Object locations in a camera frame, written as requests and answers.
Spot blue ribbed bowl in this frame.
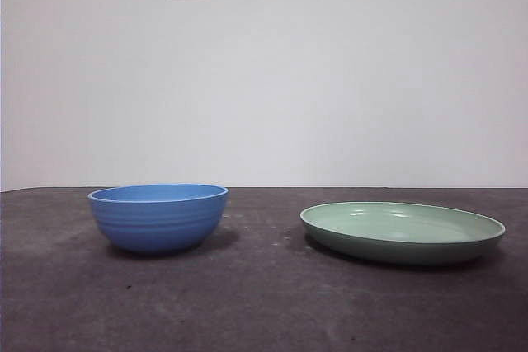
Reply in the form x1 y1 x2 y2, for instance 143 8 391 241
87 183 229 255

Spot green shallow plate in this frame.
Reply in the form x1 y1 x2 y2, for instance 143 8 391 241
299 200 507 266

